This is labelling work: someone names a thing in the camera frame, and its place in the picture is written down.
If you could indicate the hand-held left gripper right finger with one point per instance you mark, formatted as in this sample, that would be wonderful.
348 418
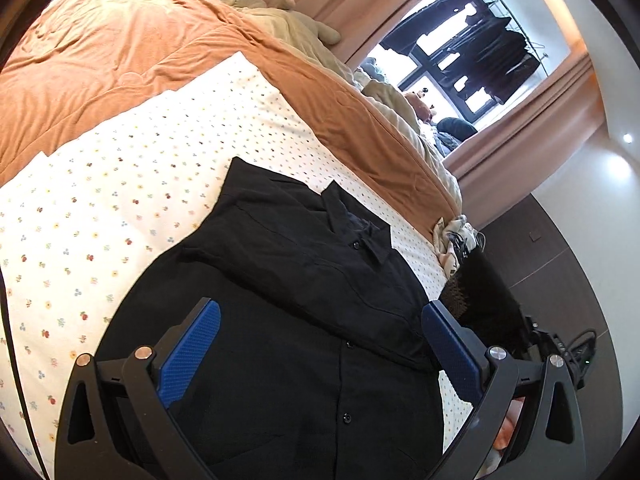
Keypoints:
452 350

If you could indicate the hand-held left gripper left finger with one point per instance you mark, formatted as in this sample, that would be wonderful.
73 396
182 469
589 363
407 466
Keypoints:
192 350

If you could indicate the black button shirt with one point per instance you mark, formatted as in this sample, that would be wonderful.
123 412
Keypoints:
300 285

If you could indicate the dark hanging clothes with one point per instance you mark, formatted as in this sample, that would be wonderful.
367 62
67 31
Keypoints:
490 50

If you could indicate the black knit garment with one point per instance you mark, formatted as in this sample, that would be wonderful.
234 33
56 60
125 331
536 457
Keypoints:
485 295

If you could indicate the patterned beige cloth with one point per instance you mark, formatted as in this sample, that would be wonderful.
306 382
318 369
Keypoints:
452 240

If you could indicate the white floral bed sheet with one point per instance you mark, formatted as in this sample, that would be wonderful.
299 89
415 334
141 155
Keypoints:
125 185

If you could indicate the dark blue cushion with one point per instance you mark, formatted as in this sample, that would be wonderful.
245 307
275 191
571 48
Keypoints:
457 130

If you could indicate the brown plush toy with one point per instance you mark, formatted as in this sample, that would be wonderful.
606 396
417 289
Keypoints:
419 105

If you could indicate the orange blanket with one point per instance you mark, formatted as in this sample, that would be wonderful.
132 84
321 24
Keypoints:
100 60

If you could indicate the cream quilt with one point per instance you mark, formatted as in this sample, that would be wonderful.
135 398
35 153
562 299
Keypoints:
285 22

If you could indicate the grey plush toy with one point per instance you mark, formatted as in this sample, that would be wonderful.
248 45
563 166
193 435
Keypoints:
320 27

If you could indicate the wall socket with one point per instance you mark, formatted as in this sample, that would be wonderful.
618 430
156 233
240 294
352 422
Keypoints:
536 235

